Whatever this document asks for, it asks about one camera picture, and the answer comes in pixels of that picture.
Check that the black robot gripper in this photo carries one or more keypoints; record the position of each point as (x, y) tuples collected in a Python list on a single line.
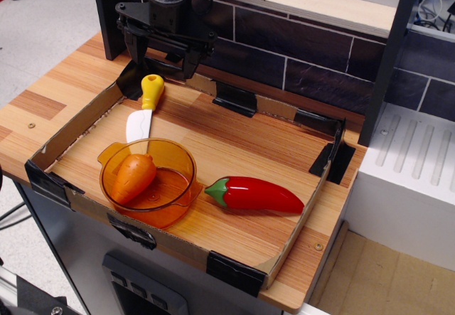
[(173, 22)]

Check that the orange plastic toy carrot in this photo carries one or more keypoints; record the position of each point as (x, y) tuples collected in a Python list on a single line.
[(134, 175)]

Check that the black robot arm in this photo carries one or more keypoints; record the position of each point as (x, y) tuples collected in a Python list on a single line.
[(173, 24)]

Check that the cardboard fence with black tape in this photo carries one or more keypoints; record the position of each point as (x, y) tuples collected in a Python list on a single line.
[(81, 113)]

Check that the orange transparent plastic pot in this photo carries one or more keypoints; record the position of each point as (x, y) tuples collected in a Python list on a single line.
[(169, 197)]

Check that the red toy chili pepper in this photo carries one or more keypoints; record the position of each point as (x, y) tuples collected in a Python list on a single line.
[(248, 193)]

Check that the wooden upper shelf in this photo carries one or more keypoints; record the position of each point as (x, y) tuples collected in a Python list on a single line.
[(355, 15)]

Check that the grey toy oven control panel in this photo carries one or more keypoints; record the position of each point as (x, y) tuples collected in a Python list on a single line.
[(137, 293)]

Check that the white toy sink drainboard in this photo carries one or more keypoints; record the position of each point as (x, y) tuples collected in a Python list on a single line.
[(403, 195)]

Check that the yellow handled toy knife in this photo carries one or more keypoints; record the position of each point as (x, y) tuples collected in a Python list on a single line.
[(139, 122)]

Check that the dark grey vertical post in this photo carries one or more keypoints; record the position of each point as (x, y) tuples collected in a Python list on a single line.
[(113, 16)]

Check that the dark grey right post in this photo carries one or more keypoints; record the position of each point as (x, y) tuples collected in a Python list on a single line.
[(400, 26)]

